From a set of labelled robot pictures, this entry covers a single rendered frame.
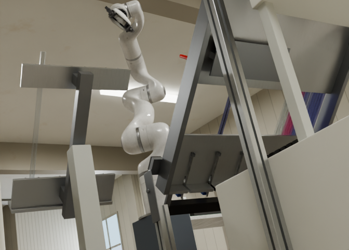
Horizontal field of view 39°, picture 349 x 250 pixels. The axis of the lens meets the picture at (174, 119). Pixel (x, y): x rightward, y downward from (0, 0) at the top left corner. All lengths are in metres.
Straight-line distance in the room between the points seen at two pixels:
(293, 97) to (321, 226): 0.30
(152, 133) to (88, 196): 0.81
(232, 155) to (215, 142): 0.11
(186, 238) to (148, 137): 0.47
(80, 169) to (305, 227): 0.67
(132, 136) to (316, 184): 1.23
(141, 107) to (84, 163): 0.97
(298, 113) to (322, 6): 0.37
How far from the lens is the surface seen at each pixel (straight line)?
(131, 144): 2.24
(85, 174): 1.50
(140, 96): 2.57
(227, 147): 1.78
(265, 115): 7.20
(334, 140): 1.12
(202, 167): 1.76
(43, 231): 10.60
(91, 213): 1.47
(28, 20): 4.78
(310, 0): 1.41
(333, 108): 2.01
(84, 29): 4.97
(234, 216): 1.38
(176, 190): 1.70
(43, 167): 7.55
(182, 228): 2.13
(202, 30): 1.51
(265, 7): 1.33
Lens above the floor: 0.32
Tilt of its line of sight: 21 degrees up
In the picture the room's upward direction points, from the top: 12 degrees counter-clockwise
